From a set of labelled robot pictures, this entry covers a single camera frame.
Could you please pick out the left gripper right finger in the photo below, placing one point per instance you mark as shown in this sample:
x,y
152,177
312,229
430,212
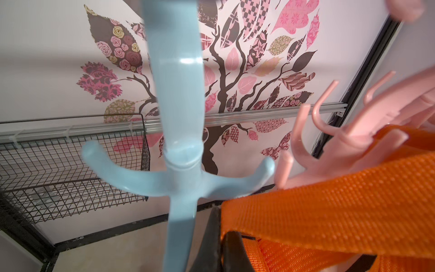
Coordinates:
x,y
235,258

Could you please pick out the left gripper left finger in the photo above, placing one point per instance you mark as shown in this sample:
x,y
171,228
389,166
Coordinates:
x,y
209,256

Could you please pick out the orange bag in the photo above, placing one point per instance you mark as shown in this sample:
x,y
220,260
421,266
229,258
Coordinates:
x,y
387,211

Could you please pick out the light blue plastic hook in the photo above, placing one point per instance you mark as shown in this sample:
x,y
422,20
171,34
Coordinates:
x,y
174,44

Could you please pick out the black wire basket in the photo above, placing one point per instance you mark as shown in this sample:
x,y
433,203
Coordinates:
x,y
43,176

